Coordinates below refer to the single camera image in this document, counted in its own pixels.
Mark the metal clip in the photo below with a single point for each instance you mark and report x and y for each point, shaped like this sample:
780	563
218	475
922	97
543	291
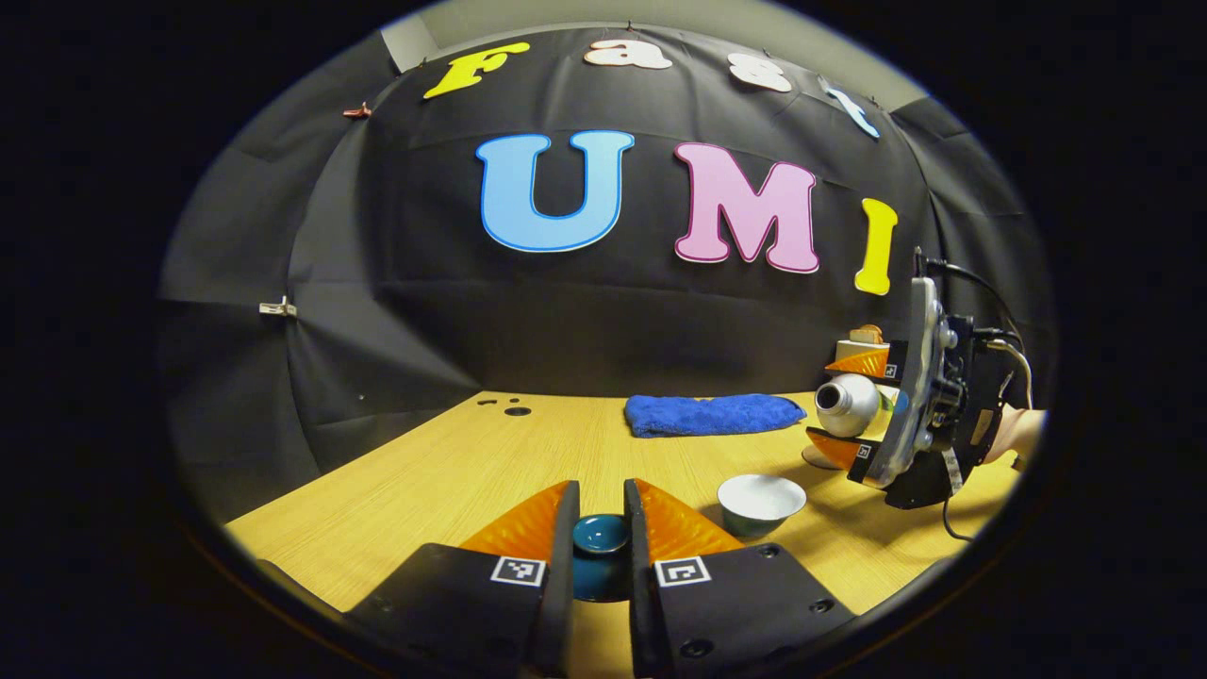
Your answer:
277	307

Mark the red clip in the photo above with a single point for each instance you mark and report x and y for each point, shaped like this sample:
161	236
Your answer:
357	110

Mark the blue towel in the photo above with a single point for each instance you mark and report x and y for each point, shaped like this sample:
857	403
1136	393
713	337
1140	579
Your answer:
707	415

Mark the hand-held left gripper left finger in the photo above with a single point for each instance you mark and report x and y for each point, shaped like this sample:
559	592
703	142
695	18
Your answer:
564	585

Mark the teal white-lined teacup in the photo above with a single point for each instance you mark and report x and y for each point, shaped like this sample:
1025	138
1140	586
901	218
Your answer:
759	500

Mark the round brown coaster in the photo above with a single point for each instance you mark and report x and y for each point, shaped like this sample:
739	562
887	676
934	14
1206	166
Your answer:
813	457

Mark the black backdrop cloth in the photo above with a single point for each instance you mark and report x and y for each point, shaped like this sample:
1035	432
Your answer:
424	311

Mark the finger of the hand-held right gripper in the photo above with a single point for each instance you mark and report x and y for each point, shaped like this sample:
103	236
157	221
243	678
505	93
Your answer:
849	453
868	364

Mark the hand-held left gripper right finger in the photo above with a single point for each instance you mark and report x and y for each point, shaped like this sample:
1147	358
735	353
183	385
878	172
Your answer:
639	594

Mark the silver green-label water bottle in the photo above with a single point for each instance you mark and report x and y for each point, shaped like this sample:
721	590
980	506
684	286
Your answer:
853	401

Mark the teal teacup lid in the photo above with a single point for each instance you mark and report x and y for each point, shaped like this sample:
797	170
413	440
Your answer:
601	538

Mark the toast slice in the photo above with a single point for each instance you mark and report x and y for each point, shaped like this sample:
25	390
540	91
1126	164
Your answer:
866	333

